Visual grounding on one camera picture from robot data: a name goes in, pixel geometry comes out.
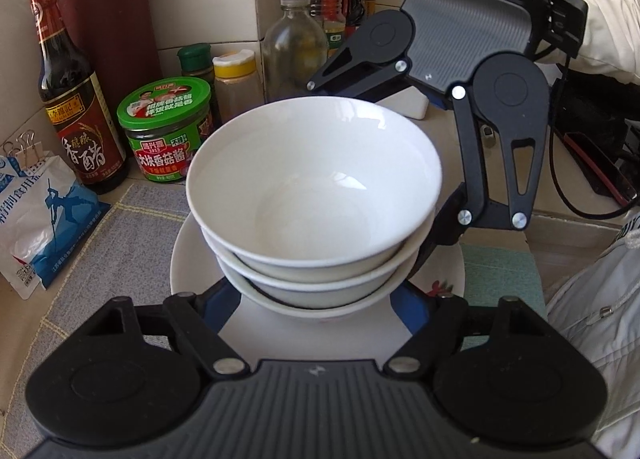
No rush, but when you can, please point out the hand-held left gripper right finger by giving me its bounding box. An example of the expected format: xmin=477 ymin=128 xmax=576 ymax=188
xmin=382 ymin=279 xmax=523 ymax=375

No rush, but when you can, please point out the green capped spice jar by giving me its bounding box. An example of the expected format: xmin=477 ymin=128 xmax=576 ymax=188
xmin=177 ymin=43 xmax=217 ymax=84

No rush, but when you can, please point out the dark vinegar bottle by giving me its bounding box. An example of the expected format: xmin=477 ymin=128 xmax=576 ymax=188
xmin=28 ymin=0 xmax=127 ymax=196

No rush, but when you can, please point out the small white block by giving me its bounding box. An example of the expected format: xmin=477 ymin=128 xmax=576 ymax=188
xmin=395 ymin=86 xmax=429 ymax=120

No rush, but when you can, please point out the metal binder clip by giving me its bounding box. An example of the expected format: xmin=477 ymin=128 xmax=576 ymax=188
xmin=12 ymin=129 xmax=43 ymax=164

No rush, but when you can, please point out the large white fruit print plate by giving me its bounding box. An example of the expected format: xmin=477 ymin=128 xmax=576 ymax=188
xmin=170 ymin=214 xmax=467 ymax=365

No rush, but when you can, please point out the person's right forearm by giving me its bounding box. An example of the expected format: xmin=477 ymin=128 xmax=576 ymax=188
xmin=565 ymin=0 xmax=640 ymax=84

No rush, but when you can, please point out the black and red device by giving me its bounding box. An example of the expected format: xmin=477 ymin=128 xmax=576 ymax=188
xmin=557 ymin=81 xmax=640 ymax=204

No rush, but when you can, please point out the dark red knife block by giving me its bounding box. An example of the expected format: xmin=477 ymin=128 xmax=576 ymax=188
xmin=56 ymin=0 xmax=163 ymax=112

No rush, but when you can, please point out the white bowl with pink flowers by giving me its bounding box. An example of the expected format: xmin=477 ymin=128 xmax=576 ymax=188
xmin=216 ymin=251 xmax=416 ymax=322
xmin=200 ymin=219 xmax=436 ymax=297

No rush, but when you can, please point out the yellow lidded spice jar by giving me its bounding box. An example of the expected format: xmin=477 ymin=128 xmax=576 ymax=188
xmin=212 ymin=50 xmax=263 ymax=124

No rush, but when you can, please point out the green lidded sauce jar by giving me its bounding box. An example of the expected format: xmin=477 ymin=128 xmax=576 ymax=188
xmin=116 ymin=77 xmax=215 ymax=184

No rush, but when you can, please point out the blue and white salt bag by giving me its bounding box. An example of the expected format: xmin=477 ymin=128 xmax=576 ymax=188
xmin=0 ymin=151 xmax=112 ymax=300

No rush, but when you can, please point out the grey and teal checked towel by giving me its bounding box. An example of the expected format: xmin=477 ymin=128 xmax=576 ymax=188
xmin=42 ymin=183 xmax=547 ymax=345

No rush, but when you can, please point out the clear bottle with red cap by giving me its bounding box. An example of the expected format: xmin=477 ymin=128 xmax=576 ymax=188
xmin=262 ymin=0 xmax=330 ymax=104

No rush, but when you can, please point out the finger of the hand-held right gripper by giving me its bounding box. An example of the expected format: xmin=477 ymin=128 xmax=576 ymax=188
xmin=306 ymin=44 xmax=416 ymax=104
xmin=407 ymin=84 xmax=548 ymax=285

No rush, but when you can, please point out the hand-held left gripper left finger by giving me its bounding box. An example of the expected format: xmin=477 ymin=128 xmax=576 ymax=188
xmin=75 ymin=281 xmax=251 ymax=376

